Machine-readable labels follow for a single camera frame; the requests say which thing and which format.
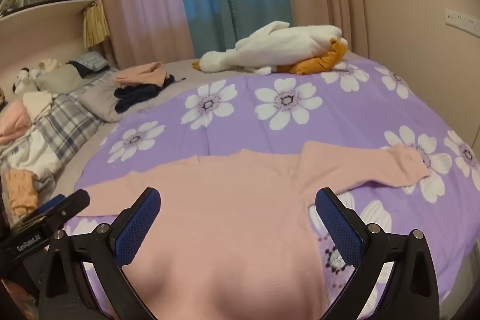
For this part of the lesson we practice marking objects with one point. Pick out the plaid quilt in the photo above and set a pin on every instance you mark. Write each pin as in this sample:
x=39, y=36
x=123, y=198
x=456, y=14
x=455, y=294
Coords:
x=63, y=121

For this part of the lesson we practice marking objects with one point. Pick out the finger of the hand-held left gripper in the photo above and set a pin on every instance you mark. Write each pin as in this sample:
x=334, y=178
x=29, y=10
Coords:
x=73, y=203

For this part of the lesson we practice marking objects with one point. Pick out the panda plush toy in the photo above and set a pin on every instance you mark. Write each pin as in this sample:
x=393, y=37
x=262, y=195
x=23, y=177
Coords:
x=24, y=80

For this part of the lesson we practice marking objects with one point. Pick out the blue plaid pillow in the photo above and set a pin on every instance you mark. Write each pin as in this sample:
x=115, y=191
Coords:
x=90, y=61

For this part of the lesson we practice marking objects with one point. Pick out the grey-green pillow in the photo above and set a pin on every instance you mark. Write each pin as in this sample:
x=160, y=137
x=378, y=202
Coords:
x=62, y=78

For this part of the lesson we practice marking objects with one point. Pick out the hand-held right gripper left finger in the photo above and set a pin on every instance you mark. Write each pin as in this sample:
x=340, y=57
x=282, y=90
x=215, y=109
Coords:
x=137, y=230

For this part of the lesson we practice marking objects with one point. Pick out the white wall socket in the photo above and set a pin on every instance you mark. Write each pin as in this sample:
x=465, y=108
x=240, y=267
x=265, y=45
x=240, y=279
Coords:
x=463, y=21

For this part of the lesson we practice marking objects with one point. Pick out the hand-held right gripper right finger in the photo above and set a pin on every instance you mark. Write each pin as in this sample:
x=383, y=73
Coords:
x=339, y=230

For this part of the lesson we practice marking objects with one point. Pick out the white printed cloth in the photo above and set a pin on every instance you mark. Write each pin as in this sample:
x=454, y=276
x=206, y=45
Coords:
x=33, y=155

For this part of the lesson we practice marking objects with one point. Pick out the pink sweater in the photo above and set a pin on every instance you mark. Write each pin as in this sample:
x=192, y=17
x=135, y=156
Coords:
x=232, y=211

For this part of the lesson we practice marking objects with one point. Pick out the purple floral blanket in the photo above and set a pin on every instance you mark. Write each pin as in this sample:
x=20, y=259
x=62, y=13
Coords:
x=243, y=125

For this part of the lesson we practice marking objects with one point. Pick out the cream cloth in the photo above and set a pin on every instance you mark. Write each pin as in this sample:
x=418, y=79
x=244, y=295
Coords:
x=37, y=102

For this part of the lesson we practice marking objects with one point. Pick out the straw tassel hanging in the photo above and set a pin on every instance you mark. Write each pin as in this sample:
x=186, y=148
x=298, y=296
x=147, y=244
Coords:
x=95, y=24

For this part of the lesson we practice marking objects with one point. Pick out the dark navy garment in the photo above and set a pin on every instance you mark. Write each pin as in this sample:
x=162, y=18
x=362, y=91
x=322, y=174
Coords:
x=135, y=97

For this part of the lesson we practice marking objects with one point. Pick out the pink cloth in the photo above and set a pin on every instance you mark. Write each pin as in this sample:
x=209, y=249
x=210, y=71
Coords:
x=15, y=121

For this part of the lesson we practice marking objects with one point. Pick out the folded peach garment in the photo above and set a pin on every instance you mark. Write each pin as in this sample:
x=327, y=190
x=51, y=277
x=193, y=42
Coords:
x=138, y=74

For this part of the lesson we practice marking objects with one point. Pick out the orange garment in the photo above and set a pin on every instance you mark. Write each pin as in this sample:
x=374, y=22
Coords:
x=22, y=190

